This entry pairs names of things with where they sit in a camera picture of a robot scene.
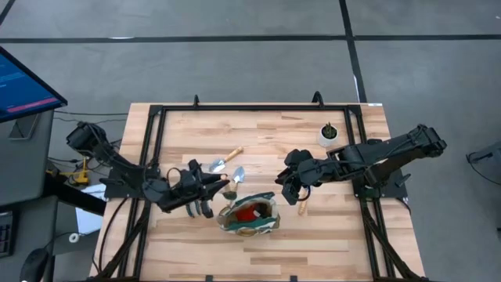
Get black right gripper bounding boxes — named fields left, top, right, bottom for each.
left=275, top=147, right=333, bottom=207

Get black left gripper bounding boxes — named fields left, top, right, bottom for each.
left=156, top=158, right=231, bottom=219

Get wooden-handled steel trowel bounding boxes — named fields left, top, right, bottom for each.
left=223, top=165, right=247, bottom=201
left=208, top=146, right=245, bottom=174

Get green-handled pruning shears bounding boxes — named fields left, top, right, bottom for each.
left=186, top=200, right=203, bottom=219

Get green beige gardening bag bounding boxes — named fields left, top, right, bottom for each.
left=216, top=190, right=282, bottom=238

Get white potted succulent plant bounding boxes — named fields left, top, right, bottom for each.
left=316, top=121, right=340, bottom=148

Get red cloth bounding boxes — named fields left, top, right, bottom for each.
left=234, top=203, right=258, bottom=223

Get white paper sheet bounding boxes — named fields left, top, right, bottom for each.
left=74, top=183, right=109, bottom=235

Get yellow clamp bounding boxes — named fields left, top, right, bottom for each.
left=45, top=156, right=91, bottom=186

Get black desk leg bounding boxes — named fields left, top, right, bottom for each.
left=42, top=174, right=106, bottom=216

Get grey floor stand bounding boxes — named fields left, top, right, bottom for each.
left=465, top=140, right=501, bottom=187

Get grey cart top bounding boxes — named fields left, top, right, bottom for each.
left=0, top=109, right=56, bottom=207

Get black computer mouse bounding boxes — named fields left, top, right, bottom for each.
left=19, top=248, right=51, bottom=282

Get blue computer monitor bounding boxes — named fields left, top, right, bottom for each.
left=0, top=45, right=68, bottom=125

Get black keyboard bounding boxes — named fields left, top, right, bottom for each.
left=0, top=211, right=16, bottom=259

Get black aluminium rig frame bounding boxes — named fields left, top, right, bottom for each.
left=90, top=91, right=428, bottom=282

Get black floor cable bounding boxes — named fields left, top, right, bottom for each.
left=52, top=117, right=128, bottom=125

